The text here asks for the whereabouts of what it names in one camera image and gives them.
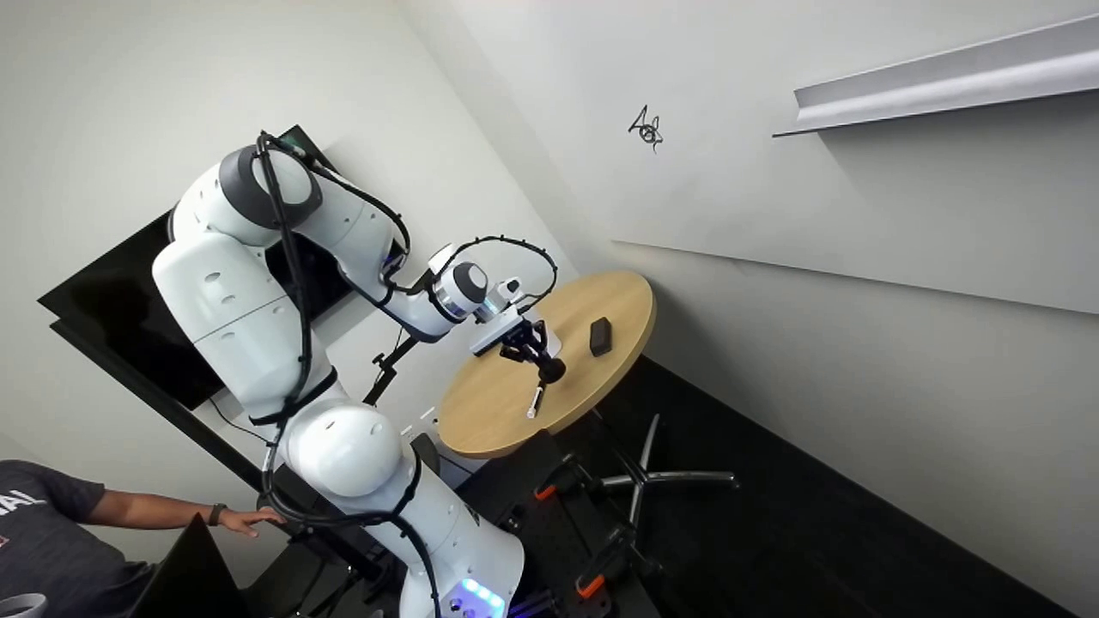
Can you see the grey whiteboard marker tray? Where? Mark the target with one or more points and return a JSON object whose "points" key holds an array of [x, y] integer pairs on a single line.
{"points": [[1059, 59]]}

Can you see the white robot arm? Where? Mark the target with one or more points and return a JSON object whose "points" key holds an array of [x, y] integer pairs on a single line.
{"points": [[235, 286]]}

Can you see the large wall whiteboard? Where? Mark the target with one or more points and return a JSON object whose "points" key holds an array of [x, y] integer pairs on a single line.
{"points": [[653, 126]]}

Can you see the round wooden table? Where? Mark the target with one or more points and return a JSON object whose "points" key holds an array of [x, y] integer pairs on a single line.
{"points": [[485, 403]]}

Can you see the black office chair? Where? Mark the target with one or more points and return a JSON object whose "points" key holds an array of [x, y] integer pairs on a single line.
{"points": [[642, 478]]}

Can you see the black whiteboard eraser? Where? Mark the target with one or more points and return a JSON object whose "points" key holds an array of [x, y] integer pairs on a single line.
{"points": [[599, 336]]}

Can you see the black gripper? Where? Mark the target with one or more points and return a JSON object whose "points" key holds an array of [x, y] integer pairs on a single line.
{"points": [[528, 342]]}

